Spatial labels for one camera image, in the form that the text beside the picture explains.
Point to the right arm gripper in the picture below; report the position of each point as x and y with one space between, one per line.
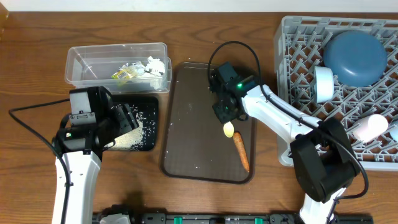
224 117

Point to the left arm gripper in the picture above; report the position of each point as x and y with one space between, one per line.
127 118

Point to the yellow plastic spoon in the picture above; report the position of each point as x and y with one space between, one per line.
228 129

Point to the orange carrot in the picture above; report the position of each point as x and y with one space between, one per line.
238 141

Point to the yellow green snack wrapper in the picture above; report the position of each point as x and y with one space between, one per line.
129 71

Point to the dark brown serving tray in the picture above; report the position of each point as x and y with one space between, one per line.
195 146

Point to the small bowl of rice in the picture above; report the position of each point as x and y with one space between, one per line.
324 84

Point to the blue plate bowl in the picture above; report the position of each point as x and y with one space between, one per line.
357 58

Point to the white cup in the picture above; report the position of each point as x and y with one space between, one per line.
370 127

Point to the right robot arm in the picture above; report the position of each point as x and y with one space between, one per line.
325 164

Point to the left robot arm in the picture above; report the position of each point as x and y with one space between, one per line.
82 137

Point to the black waste tray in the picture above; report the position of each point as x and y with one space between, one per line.
149 105

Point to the clear plastic waste bin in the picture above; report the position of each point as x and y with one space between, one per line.
88 66

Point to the grey dishwasher rack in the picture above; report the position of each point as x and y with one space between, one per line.
299 43

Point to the pile of white rice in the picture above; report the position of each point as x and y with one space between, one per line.
131 141

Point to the crumpled white tissue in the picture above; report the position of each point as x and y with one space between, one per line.
155 66

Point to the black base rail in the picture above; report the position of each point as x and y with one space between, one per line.
162 218

